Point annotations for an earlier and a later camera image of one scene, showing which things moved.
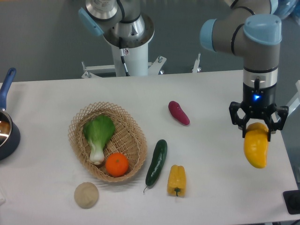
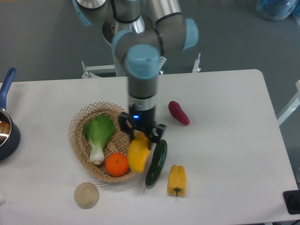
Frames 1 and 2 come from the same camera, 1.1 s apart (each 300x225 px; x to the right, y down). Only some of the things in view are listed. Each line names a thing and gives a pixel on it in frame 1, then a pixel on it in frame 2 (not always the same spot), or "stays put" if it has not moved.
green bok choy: [98, 130] stays put
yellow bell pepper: [176, 185] stays put
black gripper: [258, 103] to [141, 120]
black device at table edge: [292, 200] stays put
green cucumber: [156, 162] stays put
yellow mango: [255, 144] to [138, 152]
